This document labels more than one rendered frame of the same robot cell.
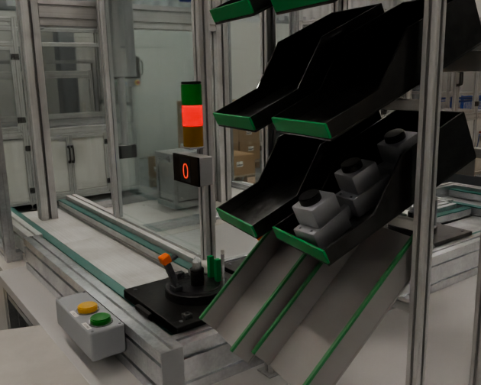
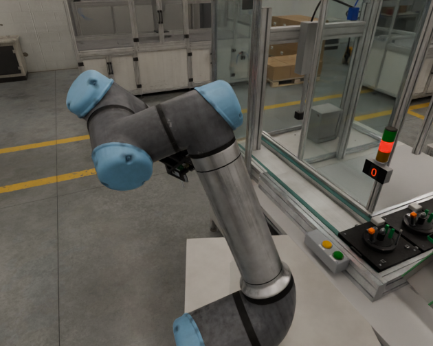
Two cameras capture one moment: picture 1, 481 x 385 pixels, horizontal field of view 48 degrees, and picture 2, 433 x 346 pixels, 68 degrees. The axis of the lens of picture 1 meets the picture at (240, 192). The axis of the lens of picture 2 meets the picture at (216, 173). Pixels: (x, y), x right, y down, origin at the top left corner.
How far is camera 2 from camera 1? 81 cm
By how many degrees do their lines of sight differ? 23
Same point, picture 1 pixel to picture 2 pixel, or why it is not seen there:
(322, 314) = not seen: outside the picture
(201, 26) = (408, 99)
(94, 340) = (337, 266)
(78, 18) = (289, 38)
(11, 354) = (284, 253)
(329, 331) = not seen: outside the picture
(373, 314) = not seen: outside the picture
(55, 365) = (308, 266)
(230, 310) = (415, 272)
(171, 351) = (382, 284)
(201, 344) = (393, 280)
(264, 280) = not seen: outside the picture
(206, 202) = (379, 186)
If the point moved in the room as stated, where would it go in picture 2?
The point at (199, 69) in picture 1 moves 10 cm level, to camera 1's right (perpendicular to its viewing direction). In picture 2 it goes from (398, 123) to (425, 125)
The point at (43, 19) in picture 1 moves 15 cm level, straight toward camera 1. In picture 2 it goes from (271, 40) to (278, 46)
